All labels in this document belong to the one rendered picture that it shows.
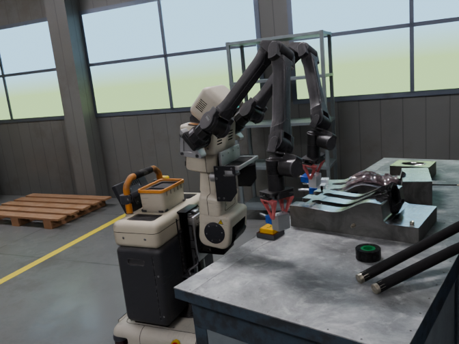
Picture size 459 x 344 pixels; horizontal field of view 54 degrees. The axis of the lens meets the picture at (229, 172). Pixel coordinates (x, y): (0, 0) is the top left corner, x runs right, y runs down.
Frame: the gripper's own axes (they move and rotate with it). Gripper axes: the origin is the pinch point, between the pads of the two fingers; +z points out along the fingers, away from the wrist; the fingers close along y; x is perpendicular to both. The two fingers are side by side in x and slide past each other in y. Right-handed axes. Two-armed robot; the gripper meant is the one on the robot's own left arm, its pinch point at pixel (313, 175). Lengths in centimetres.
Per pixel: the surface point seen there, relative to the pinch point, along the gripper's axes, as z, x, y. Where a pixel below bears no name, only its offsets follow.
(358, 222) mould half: 4.9, -28.6, -19.6
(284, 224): -3.6, -13.0, -47.2
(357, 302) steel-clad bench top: 1, -46, -65
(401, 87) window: 23, 40, 263
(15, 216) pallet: 151, 383, 41
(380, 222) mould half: 2.8, -36.2, -19.4
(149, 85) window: 31, 307, 198
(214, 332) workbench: 18, -9, -82
